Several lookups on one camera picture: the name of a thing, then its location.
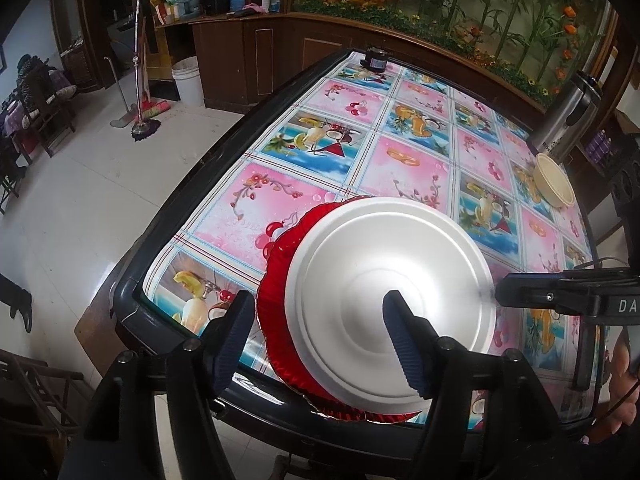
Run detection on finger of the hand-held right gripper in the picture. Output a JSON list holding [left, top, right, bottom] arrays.
[[492, 272, 601, 318]]

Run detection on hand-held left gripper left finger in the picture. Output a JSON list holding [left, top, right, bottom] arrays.
[[65, 290, 257, 480]]

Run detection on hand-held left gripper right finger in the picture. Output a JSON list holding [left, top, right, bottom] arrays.
[[382, 290, 591, 480]]

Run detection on red gold-rimmed plate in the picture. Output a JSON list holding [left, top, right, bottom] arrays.
[[255, 210, 426, 425]]

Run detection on person's right hand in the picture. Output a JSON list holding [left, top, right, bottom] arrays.
[[607, 332, 640, 423]]

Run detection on cream bowl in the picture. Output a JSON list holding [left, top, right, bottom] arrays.
[[531, 154, 577, 209]]

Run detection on black framed table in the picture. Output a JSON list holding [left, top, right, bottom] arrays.
[[114, 46, 617, 463]]

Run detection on black speaker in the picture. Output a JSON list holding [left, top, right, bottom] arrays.
[[607, 135, 640, 222]]

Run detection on brown cardboard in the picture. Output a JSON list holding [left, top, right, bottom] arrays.
[[75, 287, 122, 361]]

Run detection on purple bottles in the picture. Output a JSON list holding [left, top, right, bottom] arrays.
[[585, 130, 614, 166]]

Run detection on stainless steel thermos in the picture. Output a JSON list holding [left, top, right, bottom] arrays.
[[527, 71, 601, 163]]

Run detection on printed tablecloth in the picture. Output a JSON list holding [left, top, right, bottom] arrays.
[[144, 51, 599, 427]]

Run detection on wooden chair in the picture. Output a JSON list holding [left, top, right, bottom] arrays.
[[0, 347, 87, 480]]

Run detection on red broom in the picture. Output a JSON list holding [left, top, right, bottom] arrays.
[[131, 100, 171, 123]]

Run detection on grey mop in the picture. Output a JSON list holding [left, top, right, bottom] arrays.
[[102, 55, 137, 129]]

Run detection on white bucket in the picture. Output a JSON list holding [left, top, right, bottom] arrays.
[[171, 56, 205, 107]]

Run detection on wooden cabinet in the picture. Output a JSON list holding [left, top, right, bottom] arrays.
[[190, 10, 551, 111]]

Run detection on small black device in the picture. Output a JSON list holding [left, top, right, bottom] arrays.
[[361, 47, 392, 72]]

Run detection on chrome pole stand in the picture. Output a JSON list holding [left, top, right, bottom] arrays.
[[130, 0, 162, 141]]

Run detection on wicker basket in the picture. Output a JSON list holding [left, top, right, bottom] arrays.
[[67, 42, 104, 92]]

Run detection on chair with dark cloth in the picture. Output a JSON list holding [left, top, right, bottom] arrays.
[[15, 54, 79, 159]]

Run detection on black cable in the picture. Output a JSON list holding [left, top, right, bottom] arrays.
[[574, 256, 632, 269]]

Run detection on flower wall mural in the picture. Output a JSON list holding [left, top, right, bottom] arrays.
[[292, 0, 618, 106]]

